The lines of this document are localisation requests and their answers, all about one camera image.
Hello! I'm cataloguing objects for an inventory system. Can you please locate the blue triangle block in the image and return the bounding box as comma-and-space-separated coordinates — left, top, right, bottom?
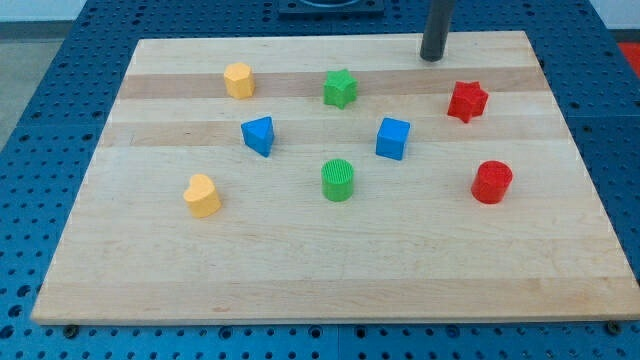
241, 116, 275, 157

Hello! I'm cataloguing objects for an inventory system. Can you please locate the yellow hexagon block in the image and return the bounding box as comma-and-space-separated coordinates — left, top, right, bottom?
224, 62, 255, 99

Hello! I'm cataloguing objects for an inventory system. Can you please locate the red cylinder block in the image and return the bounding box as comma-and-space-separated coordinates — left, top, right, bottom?
471, 160, 513, 204

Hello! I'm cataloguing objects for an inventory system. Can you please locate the light wooden board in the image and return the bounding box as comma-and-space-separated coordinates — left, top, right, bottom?
31, 31, 639, 326

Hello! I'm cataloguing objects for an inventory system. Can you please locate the green cylinder block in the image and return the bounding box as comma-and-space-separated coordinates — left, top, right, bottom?
321, 158, 354, 202

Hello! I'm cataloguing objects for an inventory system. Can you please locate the red star block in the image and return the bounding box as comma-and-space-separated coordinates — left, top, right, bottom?
447, 81, 489, 123

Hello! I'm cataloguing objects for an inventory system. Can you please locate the blue cube block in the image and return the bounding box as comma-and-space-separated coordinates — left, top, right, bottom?
375, 117, 411, 161

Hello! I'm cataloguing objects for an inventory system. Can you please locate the yellow heart block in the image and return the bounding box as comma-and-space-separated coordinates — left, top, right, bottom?
183, 174, 222, 218

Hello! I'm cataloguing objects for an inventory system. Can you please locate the green star block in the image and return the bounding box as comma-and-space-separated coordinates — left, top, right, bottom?
323, 69, 358, 109

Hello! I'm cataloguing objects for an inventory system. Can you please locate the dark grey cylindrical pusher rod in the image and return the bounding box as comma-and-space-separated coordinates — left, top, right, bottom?
420, 0, 456, 62

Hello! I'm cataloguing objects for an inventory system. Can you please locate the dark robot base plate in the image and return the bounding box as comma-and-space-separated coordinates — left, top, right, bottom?
274, 0, 385, 17

